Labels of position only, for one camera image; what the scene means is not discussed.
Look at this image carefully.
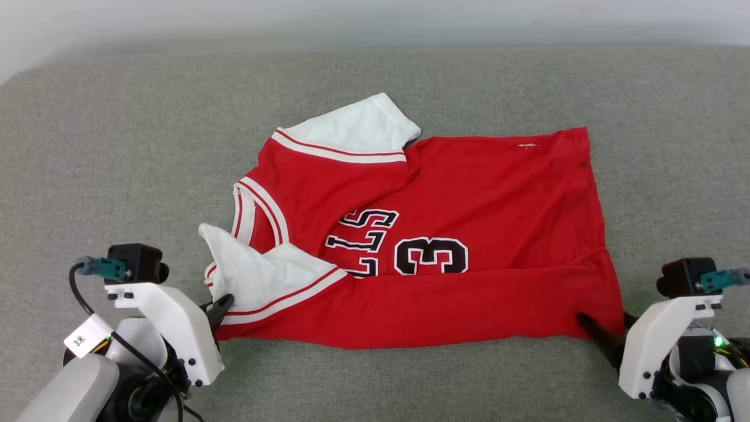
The teal right camera connector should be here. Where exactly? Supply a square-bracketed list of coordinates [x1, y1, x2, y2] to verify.
[697, 267, 750, 293]

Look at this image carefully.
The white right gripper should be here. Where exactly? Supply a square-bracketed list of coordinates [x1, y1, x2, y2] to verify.
[576, 294, 725, 401]

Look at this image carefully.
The teal left camera connector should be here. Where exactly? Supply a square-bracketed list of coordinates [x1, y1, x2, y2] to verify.
[75, 256, 128, 283]

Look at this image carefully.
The white paper cable label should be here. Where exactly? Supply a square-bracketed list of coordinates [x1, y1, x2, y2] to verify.
[63, 314, 114, 359]

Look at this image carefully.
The red and white basketball jersey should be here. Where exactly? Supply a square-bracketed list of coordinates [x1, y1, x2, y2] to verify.
[198, 92, 625, 350]

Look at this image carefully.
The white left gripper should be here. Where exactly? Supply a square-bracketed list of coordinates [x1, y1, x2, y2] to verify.
[105, 281, 236, 388]

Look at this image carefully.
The teal camera connector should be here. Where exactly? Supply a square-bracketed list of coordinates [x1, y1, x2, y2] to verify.
[75, 256, 128, 283]
[697, 267, 750, 293]

